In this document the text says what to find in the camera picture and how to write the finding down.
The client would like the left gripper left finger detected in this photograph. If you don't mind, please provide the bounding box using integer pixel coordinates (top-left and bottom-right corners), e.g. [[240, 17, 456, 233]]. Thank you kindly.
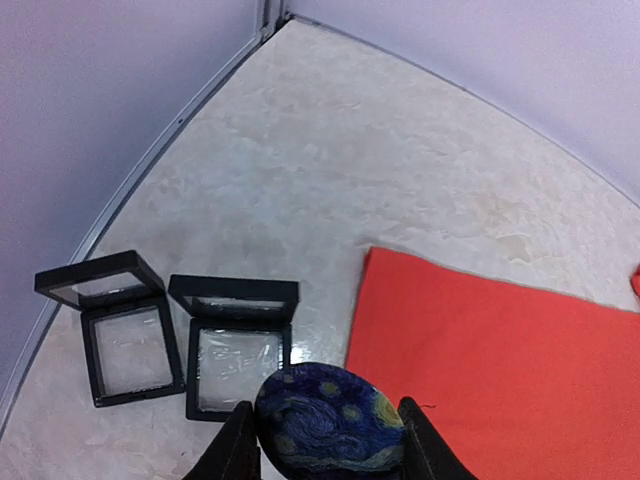
[[183, 401, 260, 480]]

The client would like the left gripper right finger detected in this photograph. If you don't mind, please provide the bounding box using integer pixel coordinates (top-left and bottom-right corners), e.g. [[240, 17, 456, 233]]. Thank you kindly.
[[398, 397, 477, 480]]

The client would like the starry night round brooch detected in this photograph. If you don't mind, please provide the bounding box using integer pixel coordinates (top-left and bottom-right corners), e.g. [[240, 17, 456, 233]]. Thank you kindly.
[[254, 362, 406, 479]]

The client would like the red t-shirt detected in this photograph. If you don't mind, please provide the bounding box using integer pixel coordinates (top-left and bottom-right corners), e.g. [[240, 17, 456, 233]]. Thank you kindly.
[[347, 247, 639, 479]]

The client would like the black display box right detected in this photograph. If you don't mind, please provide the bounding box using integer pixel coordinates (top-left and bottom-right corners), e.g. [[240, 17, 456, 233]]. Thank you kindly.
[[168, 274, 300, 422]]

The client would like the black display box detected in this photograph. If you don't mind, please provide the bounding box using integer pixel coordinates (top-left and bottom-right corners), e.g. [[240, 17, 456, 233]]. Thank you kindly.
[[34, 250, 185, 408], [168, 274, 300, 422]]

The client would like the black display box left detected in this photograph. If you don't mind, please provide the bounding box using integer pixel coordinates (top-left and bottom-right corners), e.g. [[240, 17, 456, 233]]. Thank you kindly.
[[34, 250, 185, 408]]

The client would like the left aluminium corner post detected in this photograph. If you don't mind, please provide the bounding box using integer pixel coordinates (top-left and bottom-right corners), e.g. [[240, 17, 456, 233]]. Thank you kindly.
[[258, 0, 290, 43]]

